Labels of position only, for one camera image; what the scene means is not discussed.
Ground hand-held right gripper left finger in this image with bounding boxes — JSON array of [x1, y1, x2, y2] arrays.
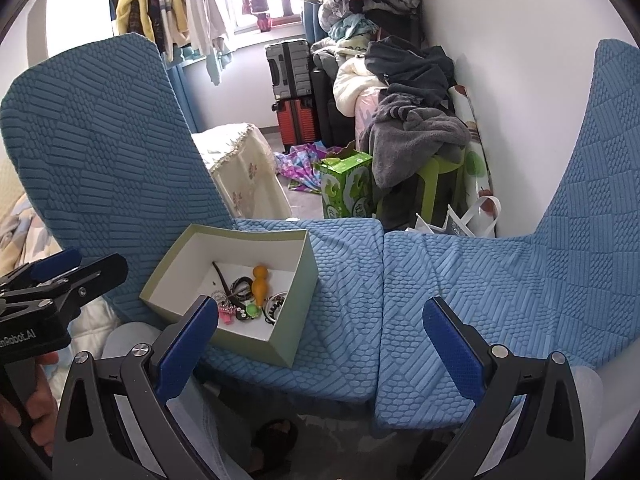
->
[[51, 295, 220, 480]]

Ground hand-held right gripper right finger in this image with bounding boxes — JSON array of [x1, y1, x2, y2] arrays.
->
[[421, 296, 587, 480]]

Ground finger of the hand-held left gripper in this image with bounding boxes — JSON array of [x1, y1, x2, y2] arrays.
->
[[0, 252, 130, 322], [0, 247, 83, 294]]

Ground pale green cardboard box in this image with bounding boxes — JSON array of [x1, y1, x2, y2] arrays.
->
[[139, 223, 320, 369]]

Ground orange gourd pendant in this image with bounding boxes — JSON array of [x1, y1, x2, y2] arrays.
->
[[251, 265, 271, 302]]

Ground person's left hand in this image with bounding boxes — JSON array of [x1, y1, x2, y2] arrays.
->
[[25, 351, 62, 443]]

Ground printed blanket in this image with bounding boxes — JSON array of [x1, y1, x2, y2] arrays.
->
[[0, 191, 52, 279]]

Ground white quilted blanket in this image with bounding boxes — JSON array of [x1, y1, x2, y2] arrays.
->
[[69, 299, 122, 359]]

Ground person's light trousers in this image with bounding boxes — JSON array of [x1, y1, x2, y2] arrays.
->
[[101, 321, 607, 480]]

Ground rhinestone hair clip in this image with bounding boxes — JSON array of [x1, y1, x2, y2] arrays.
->
[[209, 289, 237, 312]]

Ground brown hair stick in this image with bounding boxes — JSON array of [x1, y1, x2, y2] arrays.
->
[[212, 261, 234, 297]]

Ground blue textured covered chair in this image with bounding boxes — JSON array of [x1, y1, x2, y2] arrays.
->
[[372, 38, 640, 434], [0, 33, 385, 404]]

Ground white tote bag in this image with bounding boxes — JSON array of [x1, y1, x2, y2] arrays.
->
[[414, 195, 502, 239]]

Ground dark slipper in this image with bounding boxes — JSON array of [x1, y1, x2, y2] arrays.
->
[[251, 417, 300, 477]]

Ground green plastic stool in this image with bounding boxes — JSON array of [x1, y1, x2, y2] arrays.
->
[[375, 151, 467, 232]]

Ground fruit printed rolled mat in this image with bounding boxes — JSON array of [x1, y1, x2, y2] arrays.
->
[[446, 85, 502, 212]]

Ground green printed carton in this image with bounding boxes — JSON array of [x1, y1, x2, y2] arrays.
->
[[314, 150, 375, 220]]

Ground blue curtain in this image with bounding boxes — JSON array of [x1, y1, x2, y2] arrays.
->
[[166, 59, 199, 134]]

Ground colourful floral cloth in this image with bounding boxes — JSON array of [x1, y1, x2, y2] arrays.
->
[[274, 142, 347, 196]]

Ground grey fleece garment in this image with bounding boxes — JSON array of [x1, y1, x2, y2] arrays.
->
[[359, 94, 472, 189]]

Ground red suitcase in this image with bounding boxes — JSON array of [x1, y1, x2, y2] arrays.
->
[[272, 97, 321, 154]]

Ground pink printed bedding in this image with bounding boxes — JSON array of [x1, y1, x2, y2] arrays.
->
[[352, 87, 397, 142]]

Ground dark patterned hanging garment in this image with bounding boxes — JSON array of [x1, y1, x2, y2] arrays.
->
[[125, 0, 163, 56]]

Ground black suitcase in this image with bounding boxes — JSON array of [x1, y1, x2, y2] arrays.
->
[[310, 55, 358, 149]]

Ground grey suitcase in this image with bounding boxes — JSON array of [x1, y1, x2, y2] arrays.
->
[[265, 40, 314, 100]]

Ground white fluffy blanket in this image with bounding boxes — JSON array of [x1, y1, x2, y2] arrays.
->
[[332, 56, 396, 117]]

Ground white hanging garment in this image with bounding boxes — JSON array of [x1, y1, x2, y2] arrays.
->
[[180, 0, 234, 87]]

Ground dark navy garment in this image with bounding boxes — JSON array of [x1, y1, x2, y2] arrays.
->
[[364, 36, 457, 111]]

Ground black white beaded bracelet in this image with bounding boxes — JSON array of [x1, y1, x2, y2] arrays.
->
[[263, 292, 287, 324]]

